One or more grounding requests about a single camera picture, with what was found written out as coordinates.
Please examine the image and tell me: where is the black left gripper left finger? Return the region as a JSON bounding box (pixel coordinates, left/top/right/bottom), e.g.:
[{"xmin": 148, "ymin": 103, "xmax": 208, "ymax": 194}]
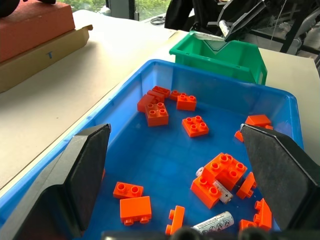
[{"xmin": 13, "ymin": 123, "xmax": 112, "ymax": 240}]

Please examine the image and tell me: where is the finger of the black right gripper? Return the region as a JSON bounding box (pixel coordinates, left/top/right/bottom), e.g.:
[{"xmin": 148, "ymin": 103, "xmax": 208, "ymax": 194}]
[
  {"xmin": 224, "ymin": 5, "xmax": 270, "ymax": 42},
  {"xmin": 216, "ymin": 0, "xmax": 266, "ymax": 25}
]

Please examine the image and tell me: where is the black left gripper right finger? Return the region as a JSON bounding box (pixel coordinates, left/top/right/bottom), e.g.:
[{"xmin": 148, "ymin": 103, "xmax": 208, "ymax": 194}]
[{"xmin": 239, "ymin": 123, "xmax": 320, "ymax": 232}]

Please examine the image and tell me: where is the green plastic bin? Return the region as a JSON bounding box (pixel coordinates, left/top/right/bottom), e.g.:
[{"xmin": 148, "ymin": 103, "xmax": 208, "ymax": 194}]
[{"xmin": 169, "ymin": 30, "xmax": 268, "ymax": 86}]

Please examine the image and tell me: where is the blue plastic bin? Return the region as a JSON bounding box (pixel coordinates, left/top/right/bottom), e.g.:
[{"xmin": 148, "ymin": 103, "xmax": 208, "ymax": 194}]
[{"xmin": 0, "ymin": 58, "xmax": 305, "ymax": 240}]

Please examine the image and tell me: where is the orange two-stud toy brick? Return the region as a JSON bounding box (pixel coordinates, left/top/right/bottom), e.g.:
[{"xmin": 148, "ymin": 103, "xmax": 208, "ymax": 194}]
[
  {"xmin": 112, "ymin": 181, "xmax": 145, "ymax": 200},
  {"xmin": 165, "ymin": 205, "xmax": 186, "ymax": 236}
]

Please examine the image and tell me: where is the black bag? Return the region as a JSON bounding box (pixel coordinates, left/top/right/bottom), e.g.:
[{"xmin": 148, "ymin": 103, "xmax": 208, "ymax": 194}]
[{"xmin": 164, "ymin": 0, "xmax": 196, "ymax": 32}]

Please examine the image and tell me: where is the brown cardboard box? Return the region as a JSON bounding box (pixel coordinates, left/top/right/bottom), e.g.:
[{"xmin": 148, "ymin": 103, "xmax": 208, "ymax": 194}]
[{"xmin": 0, "ymin": 24, "xmax": 94, "ymax": 94}]

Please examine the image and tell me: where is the red flat box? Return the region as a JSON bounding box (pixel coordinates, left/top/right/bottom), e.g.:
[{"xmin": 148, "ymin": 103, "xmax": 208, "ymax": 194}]
[{"xmin": 0, "ymin": 1, "xmax": 76, "ymax": 64}]

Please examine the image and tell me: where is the black rounded object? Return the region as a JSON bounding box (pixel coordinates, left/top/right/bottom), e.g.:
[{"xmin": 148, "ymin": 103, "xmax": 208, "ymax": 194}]
[{"xmin": 0, "ymin": 0, "xmax": 57, "ymax": 19}]

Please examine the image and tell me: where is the black coiled cable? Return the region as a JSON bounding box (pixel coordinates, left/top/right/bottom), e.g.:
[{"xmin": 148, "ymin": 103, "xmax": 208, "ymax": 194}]
[{"xmin": 149, "ymin": 15, "xmax": 166, "ymax": 26}]

